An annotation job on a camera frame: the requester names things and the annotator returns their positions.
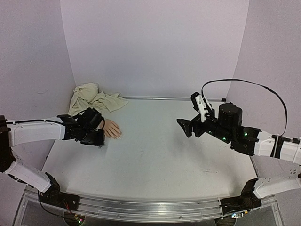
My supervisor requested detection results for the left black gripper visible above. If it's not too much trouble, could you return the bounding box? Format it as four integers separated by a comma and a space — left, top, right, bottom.
81, 129, 105, 147

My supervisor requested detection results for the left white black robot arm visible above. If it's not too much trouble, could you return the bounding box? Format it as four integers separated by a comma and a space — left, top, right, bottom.
0, 108, 105, 206

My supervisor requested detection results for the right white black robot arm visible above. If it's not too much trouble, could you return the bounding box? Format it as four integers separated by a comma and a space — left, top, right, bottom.
177, 103, 301, 199

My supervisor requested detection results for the mannequin hand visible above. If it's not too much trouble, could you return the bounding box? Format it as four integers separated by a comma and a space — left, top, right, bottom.
98, 119, 122, 139

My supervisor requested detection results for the cream cloth sleeve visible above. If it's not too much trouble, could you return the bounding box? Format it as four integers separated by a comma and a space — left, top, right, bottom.
68, 83, 128, 116

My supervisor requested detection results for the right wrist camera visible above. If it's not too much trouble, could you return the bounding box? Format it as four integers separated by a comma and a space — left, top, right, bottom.
190, 92, 215, 122

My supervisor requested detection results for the right black camera cable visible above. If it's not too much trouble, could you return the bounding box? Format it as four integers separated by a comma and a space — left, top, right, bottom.
201, 79, 288, 136

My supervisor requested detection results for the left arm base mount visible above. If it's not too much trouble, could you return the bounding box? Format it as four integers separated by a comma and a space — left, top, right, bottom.
39, 185, 80, 210

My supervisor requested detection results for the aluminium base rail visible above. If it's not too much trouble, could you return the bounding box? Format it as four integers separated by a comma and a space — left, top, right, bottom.
23, 178, 278, 219

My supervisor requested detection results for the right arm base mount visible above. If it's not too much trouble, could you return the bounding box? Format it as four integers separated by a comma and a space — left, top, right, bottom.
220, 190, 261, 217

